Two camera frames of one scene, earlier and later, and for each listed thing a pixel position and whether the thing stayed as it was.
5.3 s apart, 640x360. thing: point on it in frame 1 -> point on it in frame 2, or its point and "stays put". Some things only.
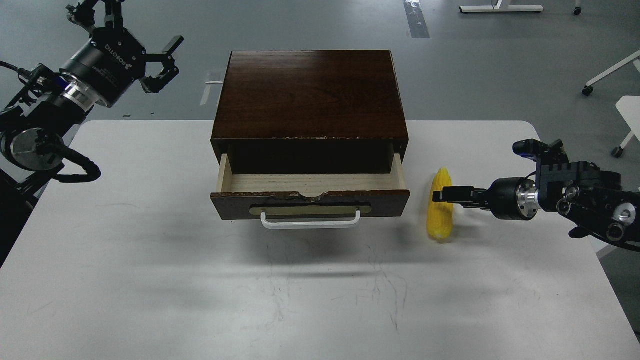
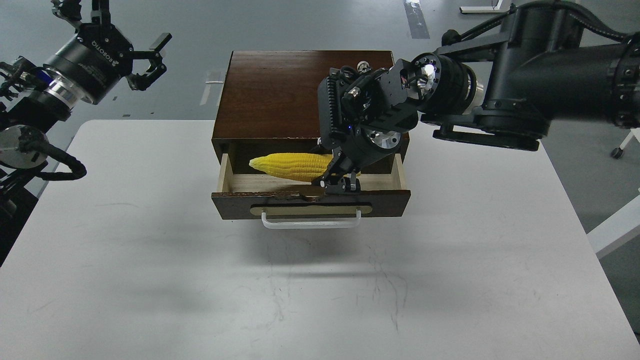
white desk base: [498, 8] stays put
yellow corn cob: [440, 217] -> [302, 166]
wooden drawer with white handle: [309, 201] stays put
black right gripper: [513, 198] -> [363, 111]
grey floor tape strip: [417, 21] stays put
